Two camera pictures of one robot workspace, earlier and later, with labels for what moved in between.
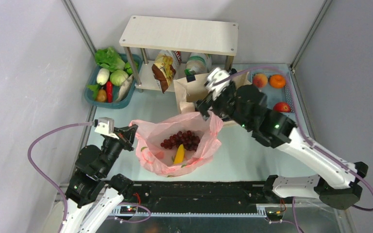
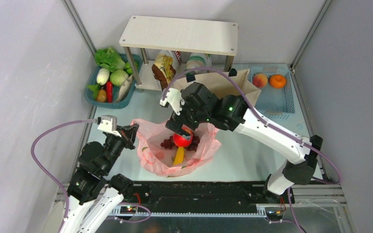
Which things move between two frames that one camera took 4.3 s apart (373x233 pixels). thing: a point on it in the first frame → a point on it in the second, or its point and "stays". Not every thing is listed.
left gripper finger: (127, 144) stays
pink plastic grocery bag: (159, 160) stays
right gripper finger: (202, 106) → (178, 128)
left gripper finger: (129, 131) stays
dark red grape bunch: (190, 141) stays
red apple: (282, 107) → (180, 141)
